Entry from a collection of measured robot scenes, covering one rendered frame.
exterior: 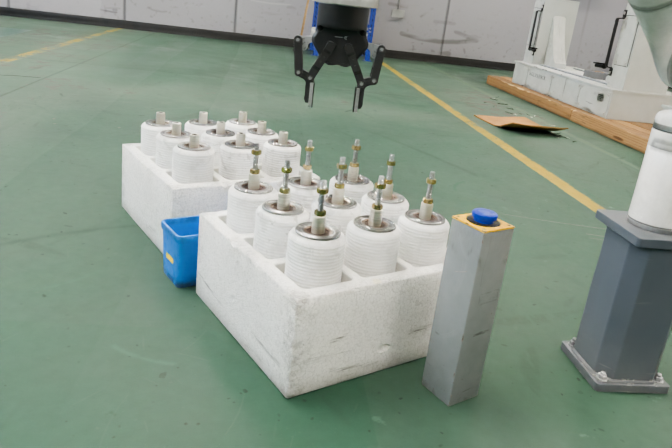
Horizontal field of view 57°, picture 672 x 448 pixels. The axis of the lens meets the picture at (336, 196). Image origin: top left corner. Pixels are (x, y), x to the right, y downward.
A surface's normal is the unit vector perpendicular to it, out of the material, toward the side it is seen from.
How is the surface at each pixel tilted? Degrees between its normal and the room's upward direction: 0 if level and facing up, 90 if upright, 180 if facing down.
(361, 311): 90
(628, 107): 90
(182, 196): 90
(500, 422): 0
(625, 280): 90
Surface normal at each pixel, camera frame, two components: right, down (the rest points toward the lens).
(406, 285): 0.55, 0.32
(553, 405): 0.11, -0.94
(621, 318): -0.63, 0.17
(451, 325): -0.83, 0.08
